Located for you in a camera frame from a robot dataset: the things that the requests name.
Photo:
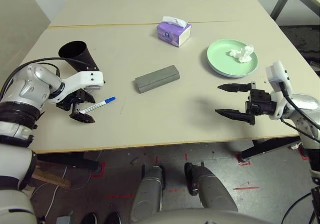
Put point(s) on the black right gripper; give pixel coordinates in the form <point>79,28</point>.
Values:
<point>260,103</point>

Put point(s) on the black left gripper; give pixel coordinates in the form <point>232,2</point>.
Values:
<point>67,101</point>

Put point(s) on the blue-capped white marker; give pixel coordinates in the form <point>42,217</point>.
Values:
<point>100,104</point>

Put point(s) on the green plate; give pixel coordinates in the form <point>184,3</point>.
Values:
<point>220,59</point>

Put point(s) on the white tissue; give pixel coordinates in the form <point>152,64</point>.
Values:
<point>241,55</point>

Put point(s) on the grey glasses case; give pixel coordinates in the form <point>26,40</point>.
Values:
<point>157,80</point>

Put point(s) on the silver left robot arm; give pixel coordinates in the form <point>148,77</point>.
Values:
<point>25,84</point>

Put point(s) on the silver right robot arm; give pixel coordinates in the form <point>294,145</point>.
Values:
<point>305,101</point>

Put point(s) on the black table foot bar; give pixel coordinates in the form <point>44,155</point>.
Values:
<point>270,146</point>
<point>75,162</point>

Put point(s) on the wooden plank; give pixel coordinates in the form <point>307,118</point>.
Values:
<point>52,180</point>

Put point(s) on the purple tissue pack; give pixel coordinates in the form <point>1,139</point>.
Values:
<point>172,34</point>

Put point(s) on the grey robot right leg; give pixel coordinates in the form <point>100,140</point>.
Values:
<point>212,191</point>

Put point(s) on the grey robot leg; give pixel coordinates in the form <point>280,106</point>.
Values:
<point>212,191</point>
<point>147,196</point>

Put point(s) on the grey robot left leg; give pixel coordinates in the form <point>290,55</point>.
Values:
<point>147,196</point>

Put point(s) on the black sneaker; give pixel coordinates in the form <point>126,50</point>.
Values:
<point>113,218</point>
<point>90,219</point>

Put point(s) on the grey floor box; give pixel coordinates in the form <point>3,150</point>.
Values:
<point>63,220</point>

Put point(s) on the grey robot torso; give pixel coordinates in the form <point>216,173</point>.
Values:
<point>200,216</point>

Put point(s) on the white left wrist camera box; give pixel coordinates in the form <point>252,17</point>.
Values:
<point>85,79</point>

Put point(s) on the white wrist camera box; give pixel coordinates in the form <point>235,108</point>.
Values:
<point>85,79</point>
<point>277,74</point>

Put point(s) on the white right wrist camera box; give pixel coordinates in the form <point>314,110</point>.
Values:
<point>277,74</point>

